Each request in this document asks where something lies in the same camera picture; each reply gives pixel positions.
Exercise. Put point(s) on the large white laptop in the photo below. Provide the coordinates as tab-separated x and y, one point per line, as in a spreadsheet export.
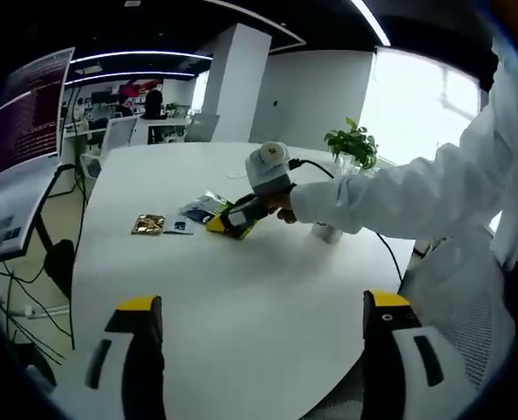
27	118

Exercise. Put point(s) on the curved ceiling light strip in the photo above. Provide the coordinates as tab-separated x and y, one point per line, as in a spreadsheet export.
141	53
132	73

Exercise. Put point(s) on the dark mesh office chair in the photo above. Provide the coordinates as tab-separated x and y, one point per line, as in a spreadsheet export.
202	128

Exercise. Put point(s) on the person's white coat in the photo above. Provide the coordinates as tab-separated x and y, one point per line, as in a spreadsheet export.
504	153

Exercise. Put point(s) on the white power strip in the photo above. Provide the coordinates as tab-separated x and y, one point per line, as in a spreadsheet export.
25	312

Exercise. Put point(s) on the white office desk row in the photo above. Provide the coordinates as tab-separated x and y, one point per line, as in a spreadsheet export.
141	131

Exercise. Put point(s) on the red wall banner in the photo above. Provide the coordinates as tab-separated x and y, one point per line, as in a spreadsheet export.
132	89

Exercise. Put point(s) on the long ceiling light strip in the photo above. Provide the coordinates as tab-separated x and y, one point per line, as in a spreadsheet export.
373	22

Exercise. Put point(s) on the clear skincare sachet blue label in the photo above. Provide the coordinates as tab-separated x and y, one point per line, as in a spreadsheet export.
179	226

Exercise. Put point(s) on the potted green plant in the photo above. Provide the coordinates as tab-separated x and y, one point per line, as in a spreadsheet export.
351	144

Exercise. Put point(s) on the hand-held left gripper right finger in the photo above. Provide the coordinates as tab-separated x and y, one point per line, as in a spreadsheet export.
381	372

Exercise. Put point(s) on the bright window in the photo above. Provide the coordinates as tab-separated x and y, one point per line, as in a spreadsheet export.
416	100

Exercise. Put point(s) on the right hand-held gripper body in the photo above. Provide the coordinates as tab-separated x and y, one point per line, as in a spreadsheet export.
268	175

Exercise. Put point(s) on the black green skincare sachet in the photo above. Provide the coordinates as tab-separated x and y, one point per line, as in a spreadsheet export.
246	232

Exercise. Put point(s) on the person's right hand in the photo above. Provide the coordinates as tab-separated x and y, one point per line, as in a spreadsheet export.
287	216

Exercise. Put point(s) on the gold foil skincare packet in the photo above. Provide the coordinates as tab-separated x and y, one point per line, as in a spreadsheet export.
149	224

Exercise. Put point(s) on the silver black skincare sachet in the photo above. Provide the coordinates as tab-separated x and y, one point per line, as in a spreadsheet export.
195	210

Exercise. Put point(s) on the white mesh office chair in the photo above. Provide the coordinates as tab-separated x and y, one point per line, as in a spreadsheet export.
119	133

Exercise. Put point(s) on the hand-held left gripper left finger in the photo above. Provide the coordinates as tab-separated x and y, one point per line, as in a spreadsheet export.
141	363

